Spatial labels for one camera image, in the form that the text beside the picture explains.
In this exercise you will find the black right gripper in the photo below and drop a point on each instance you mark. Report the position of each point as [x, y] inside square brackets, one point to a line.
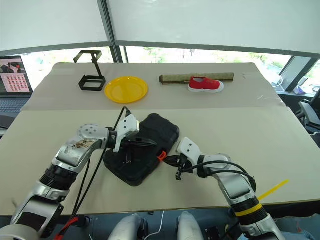
[184, 163]

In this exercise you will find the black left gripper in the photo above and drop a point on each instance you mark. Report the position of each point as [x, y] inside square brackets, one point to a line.
[129, 152]

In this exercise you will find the black plastic tool case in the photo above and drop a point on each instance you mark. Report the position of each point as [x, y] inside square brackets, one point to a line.
[160, 130]

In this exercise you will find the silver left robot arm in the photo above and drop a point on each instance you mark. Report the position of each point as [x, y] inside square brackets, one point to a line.
[72, 152]

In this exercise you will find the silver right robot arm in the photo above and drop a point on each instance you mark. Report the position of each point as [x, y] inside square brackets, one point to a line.
[235, 185]

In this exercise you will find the beige paper table cover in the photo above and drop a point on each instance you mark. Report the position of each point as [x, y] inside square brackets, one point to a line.
[175, 100]

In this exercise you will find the yellow plastic plate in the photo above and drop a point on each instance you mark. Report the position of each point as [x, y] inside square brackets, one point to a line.
[126, 90]

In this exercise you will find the silver rounded shell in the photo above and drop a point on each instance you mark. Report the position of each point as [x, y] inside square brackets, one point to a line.
[191, 228]
[127, 228]

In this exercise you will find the long brown square bar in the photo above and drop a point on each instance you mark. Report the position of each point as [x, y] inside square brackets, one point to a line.
[175, 77]

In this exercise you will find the red canvas shoe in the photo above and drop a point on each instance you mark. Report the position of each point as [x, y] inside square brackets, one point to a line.
[205, 85]

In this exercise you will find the yellow zip tie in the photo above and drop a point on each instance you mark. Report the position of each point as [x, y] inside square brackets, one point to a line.
[275, 188]

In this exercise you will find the black grey office chair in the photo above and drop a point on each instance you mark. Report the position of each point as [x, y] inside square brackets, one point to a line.
[308, 112]

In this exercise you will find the open laptop computer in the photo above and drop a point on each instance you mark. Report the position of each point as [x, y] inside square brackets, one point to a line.
[15, 80]

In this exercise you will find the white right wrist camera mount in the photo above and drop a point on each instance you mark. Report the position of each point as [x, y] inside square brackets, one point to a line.
[190, 150]

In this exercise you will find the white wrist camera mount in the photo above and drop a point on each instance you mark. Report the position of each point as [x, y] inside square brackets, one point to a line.
[190, 150]
[127, 125]

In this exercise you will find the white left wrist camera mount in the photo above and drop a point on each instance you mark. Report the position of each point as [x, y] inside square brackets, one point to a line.
[127, 125]

